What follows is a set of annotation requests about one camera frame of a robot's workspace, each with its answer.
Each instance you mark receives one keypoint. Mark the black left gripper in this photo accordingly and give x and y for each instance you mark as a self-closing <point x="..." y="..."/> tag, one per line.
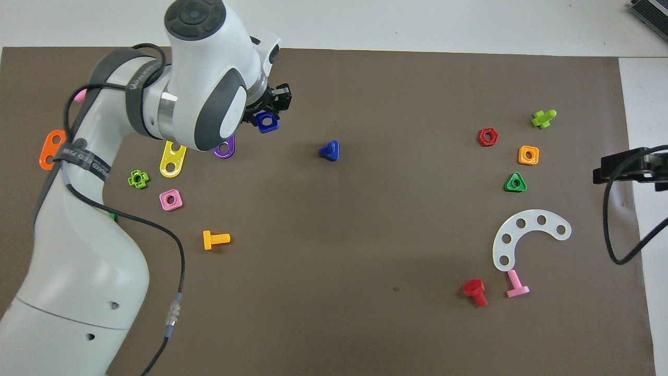
<point x="265" y="102"/>

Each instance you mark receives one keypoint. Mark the orange toy bolt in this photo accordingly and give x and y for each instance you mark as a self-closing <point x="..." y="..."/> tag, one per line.
<point x="207" y="240"/>

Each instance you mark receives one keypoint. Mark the green triangular toy nut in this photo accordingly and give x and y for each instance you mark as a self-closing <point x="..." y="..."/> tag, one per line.
<point x="509" y="188"/>

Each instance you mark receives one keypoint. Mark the lime green cross nut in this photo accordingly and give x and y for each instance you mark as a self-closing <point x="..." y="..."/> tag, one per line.
<point x="131" y="180"/>

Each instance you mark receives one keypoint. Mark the purple four-hole strip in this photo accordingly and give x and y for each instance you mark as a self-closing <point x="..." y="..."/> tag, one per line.
<point x="230" y="154"/>

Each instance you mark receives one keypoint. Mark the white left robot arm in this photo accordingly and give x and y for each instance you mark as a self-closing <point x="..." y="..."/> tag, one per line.
<point x="78" y="271"/>

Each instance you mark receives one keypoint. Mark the red hexagonal toy nut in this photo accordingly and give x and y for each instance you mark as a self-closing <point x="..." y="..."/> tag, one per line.
<point x="482" y="131"/>

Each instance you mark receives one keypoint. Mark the pink square-head toy bolt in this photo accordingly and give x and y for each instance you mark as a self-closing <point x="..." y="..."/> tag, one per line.
<point x="517" y="291"/>

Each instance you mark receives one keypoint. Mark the white curved five-hole plate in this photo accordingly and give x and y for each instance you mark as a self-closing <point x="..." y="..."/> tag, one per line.
<point x="531" y="218"/>

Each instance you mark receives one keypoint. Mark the orange angled three-hole plate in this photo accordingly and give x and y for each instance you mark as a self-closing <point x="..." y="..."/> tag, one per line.
<point x="44" y="149"/>

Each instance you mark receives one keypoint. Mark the lime green cross-head bolt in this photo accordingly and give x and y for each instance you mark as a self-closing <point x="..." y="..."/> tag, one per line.
<point x="541" y="120"/>

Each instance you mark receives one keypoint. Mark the yellow three-hole strip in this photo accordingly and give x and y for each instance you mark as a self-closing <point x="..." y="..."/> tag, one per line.
<point x="173" y="156"/>

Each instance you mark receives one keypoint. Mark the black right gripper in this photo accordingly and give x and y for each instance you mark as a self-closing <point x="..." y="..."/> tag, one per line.
<point x="660" y="168"/>

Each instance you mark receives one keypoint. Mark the blue triangular-head toy bolt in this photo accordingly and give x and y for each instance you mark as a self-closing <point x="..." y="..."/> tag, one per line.
<point x="330" y="152"/>

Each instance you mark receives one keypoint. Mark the blue square toy nut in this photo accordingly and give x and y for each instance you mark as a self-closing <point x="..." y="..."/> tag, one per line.
<point x="259" y="125"/>

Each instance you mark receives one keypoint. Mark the pink round-head toy bolt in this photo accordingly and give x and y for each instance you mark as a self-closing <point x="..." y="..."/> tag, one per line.
<point x="80" y="96"/>

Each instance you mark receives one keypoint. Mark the dark grey ribbed device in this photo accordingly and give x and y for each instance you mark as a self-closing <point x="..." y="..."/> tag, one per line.
<point x="652" y="13"/>

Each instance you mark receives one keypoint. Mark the brown table mat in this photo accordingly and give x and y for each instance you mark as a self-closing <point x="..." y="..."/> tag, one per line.
<point x="365" y="261"/>

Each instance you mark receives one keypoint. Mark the red toy bolt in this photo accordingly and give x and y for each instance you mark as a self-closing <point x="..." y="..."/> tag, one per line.
<point x="474" y="287"/>

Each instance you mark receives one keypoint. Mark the pink square toy nut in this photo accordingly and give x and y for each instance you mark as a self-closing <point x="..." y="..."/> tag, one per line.
<point x="164" y="194"/>

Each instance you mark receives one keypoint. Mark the orange square toy nut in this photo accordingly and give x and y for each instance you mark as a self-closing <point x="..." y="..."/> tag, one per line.
<point x="521" y="150"/>

